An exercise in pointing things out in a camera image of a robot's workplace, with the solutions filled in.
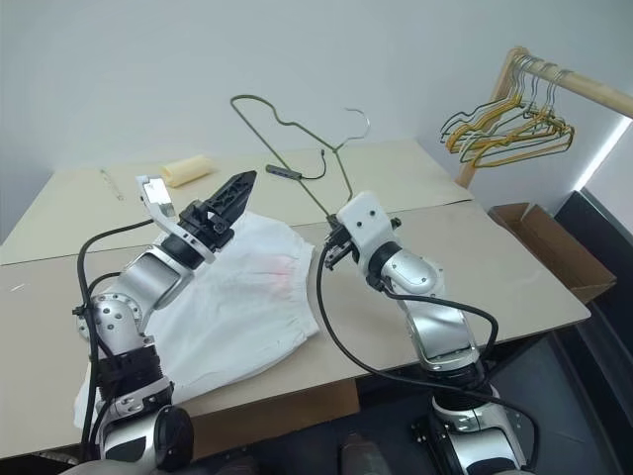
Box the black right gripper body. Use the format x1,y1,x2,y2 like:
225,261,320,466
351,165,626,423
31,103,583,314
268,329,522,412
320,225,358,272

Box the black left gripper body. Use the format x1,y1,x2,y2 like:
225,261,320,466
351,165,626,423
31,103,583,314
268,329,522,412
177,199,236,252

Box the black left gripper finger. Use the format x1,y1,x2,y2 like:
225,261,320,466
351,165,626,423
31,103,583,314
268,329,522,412
223,184,255,228
207,169,257,210

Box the green wire hanger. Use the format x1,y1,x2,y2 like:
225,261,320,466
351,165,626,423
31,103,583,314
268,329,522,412
229,94,371,224
458,68,570,164
437,54,539,147

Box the white shorts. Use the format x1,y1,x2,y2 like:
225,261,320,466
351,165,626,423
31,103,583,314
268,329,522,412
72,209,320,429

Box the cream foam roll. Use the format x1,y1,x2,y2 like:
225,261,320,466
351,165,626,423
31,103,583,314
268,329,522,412
161,153,215,189

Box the thin clear pen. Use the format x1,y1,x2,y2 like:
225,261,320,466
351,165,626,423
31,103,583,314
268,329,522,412
100,167,126,201

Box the open cardboard box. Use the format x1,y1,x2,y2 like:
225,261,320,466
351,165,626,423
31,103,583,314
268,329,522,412
487,201,618,306

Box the hangers on wooden rack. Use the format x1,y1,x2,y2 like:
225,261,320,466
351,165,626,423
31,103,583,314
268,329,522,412
462,62,576,168

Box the black furniture piece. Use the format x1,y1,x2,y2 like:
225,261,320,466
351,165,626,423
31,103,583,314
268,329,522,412
552,189,633,357

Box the wooden clothes rack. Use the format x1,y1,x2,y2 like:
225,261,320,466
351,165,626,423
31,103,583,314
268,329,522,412
457,46,633,189

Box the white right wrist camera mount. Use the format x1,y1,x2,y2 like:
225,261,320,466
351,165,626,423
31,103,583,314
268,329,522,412
335,191,397,271

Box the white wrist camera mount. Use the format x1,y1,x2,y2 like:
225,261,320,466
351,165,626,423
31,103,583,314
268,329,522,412
134,173,185,235
335,191,397,271

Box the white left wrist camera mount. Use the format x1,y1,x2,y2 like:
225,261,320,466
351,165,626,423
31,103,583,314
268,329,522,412
134,173,185,235

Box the grey usb hub with cable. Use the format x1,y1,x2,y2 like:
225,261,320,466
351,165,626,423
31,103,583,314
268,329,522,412
266,149,326,181

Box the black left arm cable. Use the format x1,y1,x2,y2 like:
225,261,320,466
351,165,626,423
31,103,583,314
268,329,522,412
73,220,160,449

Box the green wire hanger on rack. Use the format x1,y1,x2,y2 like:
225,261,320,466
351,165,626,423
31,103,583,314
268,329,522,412
437,54,539,147
458,68,570,164

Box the yellow wire hanger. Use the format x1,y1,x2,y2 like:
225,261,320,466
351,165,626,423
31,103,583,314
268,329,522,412
443,51,528,155

